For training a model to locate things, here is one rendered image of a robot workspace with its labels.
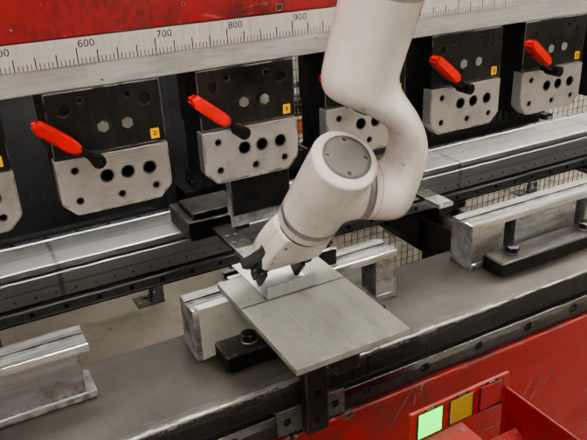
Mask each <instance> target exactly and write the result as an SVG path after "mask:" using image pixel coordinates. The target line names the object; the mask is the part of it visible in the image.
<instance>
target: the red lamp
mask: <svg viewBox="0 0 587 440"><path fill-rule="evenodd" d="M502 382H503V379H500V380H498V381H497V382H493V383H491V384H489V385H487V386H486V387H483V388H481V395H480V411H481V410H483V409H485V408H487V407H490V406H492V405H494V404H496V403H497V402H500V401H501V390H502Z"/></svg>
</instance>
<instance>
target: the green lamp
mask: <svg viewBox="0 0 587 440"><path fill-rule="evenodd" d="M442 410H443V406H441V407H438V408H436V409H434V410H432V411H429V412H427V413H425V414H423V415H422V416H419V420H418V440H419V439H421V438H423V437H426V436H428V435H430V434H432V433H434V432H436V431H438V430H441V425H442Z"/></svg>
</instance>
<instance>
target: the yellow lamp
mask: <svg viewBox="0 0 587 440"><path fill-rule="evenodd" d="M472 409H473V392H472V393H470V394H468V395H464V396H462V397H460V398H459V399H456V400H454V401H452V402H451V413H450V425H451V424H453V423H456V422H457V421H459V420H462V419H464V418H466V417H468V416H470V415H471V414H472Z"/></svg>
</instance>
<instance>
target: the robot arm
mask: <svg viewBox="0 0 587 440"><path fill-rule="evenodd" d="M424 2H425V0H337V4H336V7H335V14H334V18H333V22H332V26H331V30H330V33H329V37H328V44H327V48H326V51H325V55H324V59H323V63H322V69H321V85H322V88H323V91H324V93H325V94H326V95H327V96H328V97H329V98H331V99H332V100H334V101H335V102H337V103H339V104H342V105H344V106H346V107H349V108H352V109H354V110H356V111H358V112H360V113H364V114H367V115H368V116H370V117H372V118H374V119H376V120H378V121H380V122H381V123H382V124H384V125H385V126H386V127H387V129H388V133H389V137H388V142H387V147H386V149H385V152H384V155H383V157H382V158H381V159H380V160H378V161H377V160H376V156H375V154H374V152H373V150H372V149H371V147H370V146H369V145H368V144H367V143H366V142H365V141H364V140H363V139H361V138H360V137H358V136H356V135H354V134H352V133H349V132H345V131H331V132H327V133H325V134H322V135H321V136H320V137H318V138H317V139H316V140H315V142H314V144H313V146H312V147H311V148H310V150H309V152H308V154H307V157H306V159H305V161H304V162H303V163H302V165H301V167H300V170H299V172H298V174H297V176H296V177H295V178H294V180H293V183H292V185H291V187H290V189H289V190H288V192H287V194H286V196H285V198H284V200H283V202H282V203H281V205H280V208H279V214H277V215H275V216H274V217H273V218H272V219H271V220H270V221H269V222H268V223H267V224H266V225H265V226H264V228H263V229H262V230H261V232H260V233H259V234H258V236H257V237H256V239H255V241H254V243H253V245H252V246H253V249H254V250H255V252H253V253H252V254H250V255H249V256H247V257H245V258H243V259H242V260H240V261H239V262H240V264H241V266H242V268H243V269H246V270H249V269H250V271H251V276H252V279H253V280H256V282H257V285H258V286H262V285H263V284H264V282H265V280H266V278H267V276H268V274H267V273H268V272H269V271H271V270H275V269H278V268H281V267H285V266H288V265H290V266H291V268H292V270H293V274H294V275H299V274H300V272H301V271H302V269H303V268H304V267H305V263H308V262H310V261H312V258H315V257H317V256H319V255H320V254H321V253H322V252H323V251H324V250H325V248H326V247H327V246H329V245H331V244H332V243H333V240H332V238H333V237H334V236H335V233H336V232H337V231H338V230H339V228H340V227H341V225H342V224H343V223H346V222H348V221H351V220H357V219H365V220H395V219H398V218H400V217H403V216H404V215H405V214H406V213H407V212H408V210H409V209H410V207H411V206H412V204H413V201H414V199H415V196H416V194H417V192H418V187H419V185H420V183H421V180H422V177H423V173H424V171H425V165H426V162H427V156H428V142H427V137H426V133H425V128H424V125H423V123H422V121H421V120H420V118H419V116H418V113H417V111H416V110H415V108H414V107H413V105H412V104H411V103H410V102H409V100H408V99H407V97H406V96H405V94H404V92H403V90H402V87H401V85H400V74H401V71H402V68H403V65H404V61H405V58H406V55H407V52H408V49H409V47H410V44H411V40H412V37H413V34H414V31H415V29H416V26H417V23H418V19H419V16H420V13H421V10H422V8H423V5H424Z"/></svg>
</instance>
